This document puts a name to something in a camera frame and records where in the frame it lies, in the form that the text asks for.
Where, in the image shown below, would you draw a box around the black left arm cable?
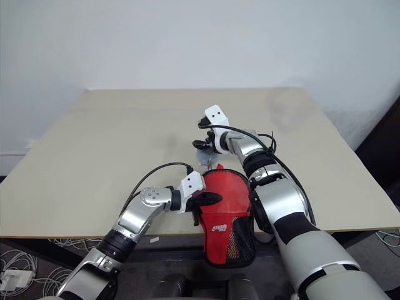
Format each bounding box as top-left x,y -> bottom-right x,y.
118,162 -> 195,217

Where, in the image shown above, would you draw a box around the white power adapter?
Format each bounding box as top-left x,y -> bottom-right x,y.
0,269 -> 36,291

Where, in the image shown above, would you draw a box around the tangled white floor cables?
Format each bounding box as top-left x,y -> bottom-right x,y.
0,236 -> 106,296

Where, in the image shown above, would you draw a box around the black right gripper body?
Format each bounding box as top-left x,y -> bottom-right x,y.
206,126 -> 221,154

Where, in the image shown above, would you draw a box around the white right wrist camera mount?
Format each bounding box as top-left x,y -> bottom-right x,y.
204,105 -> 231,155

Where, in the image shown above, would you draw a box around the dark brown furniture panel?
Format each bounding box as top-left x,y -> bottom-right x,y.
355,92 -> 400,215

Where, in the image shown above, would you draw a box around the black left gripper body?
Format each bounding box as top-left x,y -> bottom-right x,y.
186,194 -> 201,214

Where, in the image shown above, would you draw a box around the dark rounded shape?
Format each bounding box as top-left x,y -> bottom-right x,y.
154,272 -> 189,300
226,273 -> 258,300

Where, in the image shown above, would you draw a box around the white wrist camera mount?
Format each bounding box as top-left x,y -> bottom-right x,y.
177,171 -> 206,214
204,105 -> 231,155

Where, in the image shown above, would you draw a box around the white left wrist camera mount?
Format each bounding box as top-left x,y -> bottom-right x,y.
177,171 -> 206,214

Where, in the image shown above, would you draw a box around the red and black paddle case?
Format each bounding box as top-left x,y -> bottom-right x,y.
191,163 -> 256,269

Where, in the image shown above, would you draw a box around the clear bag of white balls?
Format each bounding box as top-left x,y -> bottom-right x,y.
194,149 -> 220,167

